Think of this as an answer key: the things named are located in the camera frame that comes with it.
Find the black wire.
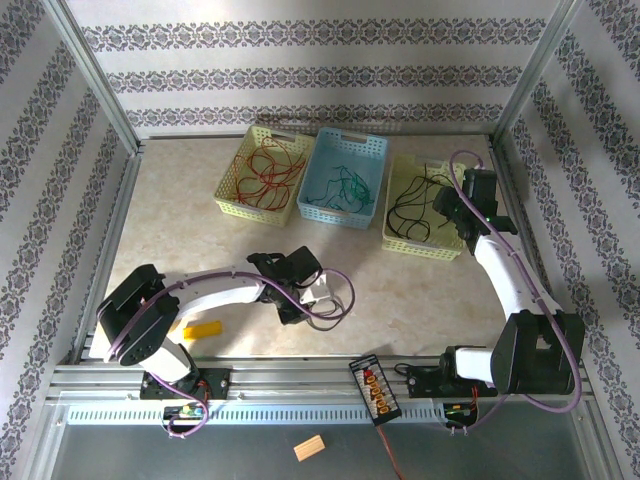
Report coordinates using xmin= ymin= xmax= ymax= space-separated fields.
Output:
xmin=399 ymin=167 xmax=454 ymax=236
xmin=387 ymin=172 xmax=436 ymax=241
xmin=305 ymin=294 xmax=351 ymax=332

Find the green wire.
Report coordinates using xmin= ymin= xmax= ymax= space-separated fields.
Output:
xmin=312 ymin=162 xmax=376 ymax=214
xmin=339 ymin=169 xmax=374 ymax=206

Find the yellow-green plastic basket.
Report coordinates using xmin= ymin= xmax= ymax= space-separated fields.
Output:
xmin=382 ymin=153 xmax=466 ymax=264

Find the yellow rectangular block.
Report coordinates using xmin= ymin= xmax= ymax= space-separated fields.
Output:
xmin=182 ymin=320 xmax=224 ymax=341

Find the pale yellow plastic basket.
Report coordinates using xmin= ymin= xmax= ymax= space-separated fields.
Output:
xmin=213 ymin=124 xmax=317 ymax=229

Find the black board with orange connectors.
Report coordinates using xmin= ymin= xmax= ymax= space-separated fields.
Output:
xmin=348 ymin=353 xmax=401 ymax=427

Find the light blue plastic basket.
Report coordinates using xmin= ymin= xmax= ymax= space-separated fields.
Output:
xmin=296 ymin=125 xmax=390 ymax=231

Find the small wooden block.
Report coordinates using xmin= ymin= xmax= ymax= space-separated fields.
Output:
xmin=293 ymin=434 xmax=327 ymax=462

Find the small circuit board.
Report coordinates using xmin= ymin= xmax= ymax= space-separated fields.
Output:
xmin=163 ymin=404 xmax=206 ymax=421
xmin=443 ymin=403 xmax=477 ymax=426

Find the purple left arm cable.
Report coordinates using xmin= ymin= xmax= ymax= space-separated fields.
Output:
xmin=97 ymin=267 xmax=356 ymax=441

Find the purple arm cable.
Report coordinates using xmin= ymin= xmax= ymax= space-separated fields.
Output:
xmin=448 ymin=148 xmax=584 ymax=436
xmin=97 ymin=267 xmax=356 ymax=441

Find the aluminium frame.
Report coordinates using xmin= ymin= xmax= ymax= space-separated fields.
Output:
xmin=24 ymin=0 xmax=616 ymax=480

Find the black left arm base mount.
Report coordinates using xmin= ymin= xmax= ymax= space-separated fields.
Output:
xmin=139 ymin=367 xmax=234 ymax=401

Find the white slotted cable duct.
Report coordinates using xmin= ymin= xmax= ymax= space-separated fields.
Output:
xmin=67 ymin=403 xmax=449 ymax=426

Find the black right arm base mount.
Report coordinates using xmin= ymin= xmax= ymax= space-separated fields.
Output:
xmin=394 ymin=362 xmax=494 ymax=399

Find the red cable from connector board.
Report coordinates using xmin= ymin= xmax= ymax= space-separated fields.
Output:
xmin=377 ymin=424 xmax=407 ymax=480

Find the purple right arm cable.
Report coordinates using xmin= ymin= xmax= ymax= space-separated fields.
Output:
xmin=448 ymin=148 xmax=584 ymax=436

